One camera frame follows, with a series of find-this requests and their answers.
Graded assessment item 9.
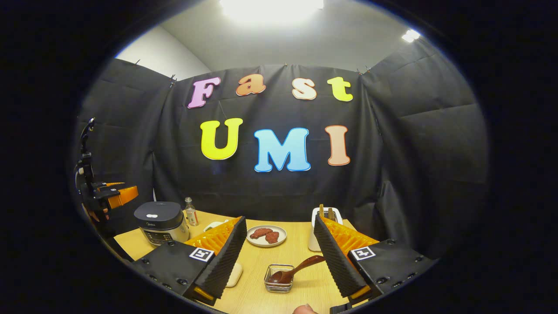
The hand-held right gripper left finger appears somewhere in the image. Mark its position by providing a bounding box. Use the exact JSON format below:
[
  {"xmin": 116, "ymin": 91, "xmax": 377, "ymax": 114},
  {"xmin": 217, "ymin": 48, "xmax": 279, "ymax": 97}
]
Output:
[{"xmin": 133, "ymin": 216, "xmax": 248, "ymax": 306}]

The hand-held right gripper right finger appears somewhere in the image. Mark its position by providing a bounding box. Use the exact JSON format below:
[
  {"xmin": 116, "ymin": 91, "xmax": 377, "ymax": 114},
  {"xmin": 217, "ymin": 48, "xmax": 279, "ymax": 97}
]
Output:
[{"xmin": 313, "ymin": 215, "xmax": 438, "ymax": 308}]

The brown wooden spoon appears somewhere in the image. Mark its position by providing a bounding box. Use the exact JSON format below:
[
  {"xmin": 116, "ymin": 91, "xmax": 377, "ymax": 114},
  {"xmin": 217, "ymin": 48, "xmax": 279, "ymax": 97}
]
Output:
[{"xmin": 267, "ymin": 255, "xmax": 327, "ymax": 285}]

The silver black rice cooker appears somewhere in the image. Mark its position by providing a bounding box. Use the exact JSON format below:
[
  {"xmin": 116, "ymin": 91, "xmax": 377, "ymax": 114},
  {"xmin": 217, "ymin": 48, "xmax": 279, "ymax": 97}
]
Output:
[{"xmin": 133, "ymin": 201, "xmax": 190, "ymax": 247}]

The clear ribbed chopstick holder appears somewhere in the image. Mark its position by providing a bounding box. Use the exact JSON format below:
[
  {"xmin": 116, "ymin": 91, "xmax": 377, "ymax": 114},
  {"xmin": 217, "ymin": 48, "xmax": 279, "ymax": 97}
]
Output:
[{"xmin": 264, "ymin": 264, "xmax": 295, "ymax": 293}]

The clear glass rice dish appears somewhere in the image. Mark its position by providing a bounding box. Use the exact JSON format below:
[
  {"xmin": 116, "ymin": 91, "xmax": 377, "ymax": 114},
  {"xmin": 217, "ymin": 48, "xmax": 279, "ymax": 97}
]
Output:
[{"xmin": 225, "ymin": 262, "xmax": 243, "ymax": 288}]

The white box utensil holder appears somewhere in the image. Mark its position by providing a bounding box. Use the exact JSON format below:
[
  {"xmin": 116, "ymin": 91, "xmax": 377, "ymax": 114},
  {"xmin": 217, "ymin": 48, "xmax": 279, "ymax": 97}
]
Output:
[{"xmin": 308, "ymin": 207, "xmax": 344, "ymax": 252}]

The white round plate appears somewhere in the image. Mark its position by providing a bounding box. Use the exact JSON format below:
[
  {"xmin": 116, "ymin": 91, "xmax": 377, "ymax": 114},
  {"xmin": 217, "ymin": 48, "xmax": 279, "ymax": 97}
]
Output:
[{"xmin": 247, "ymin": 225, "xmax": 287, "ymax": 248}]

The small clear glass bottle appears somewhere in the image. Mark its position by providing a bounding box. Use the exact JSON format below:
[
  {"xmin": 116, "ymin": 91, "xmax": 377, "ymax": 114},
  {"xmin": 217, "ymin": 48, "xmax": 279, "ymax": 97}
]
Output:
[{"xmin": 184, "ymin": 197, "xmax": 199, "ymax": 226}]

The large ceiling light panel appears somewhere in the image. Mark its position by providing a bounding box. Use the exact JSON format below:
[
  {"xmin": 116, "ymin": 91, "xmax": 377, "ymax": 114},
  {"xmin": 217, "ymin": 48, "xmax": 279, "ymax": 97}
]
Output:
[{"xmin": 219, "ymin": 0, "xmax": 324, "ymax": 22}]

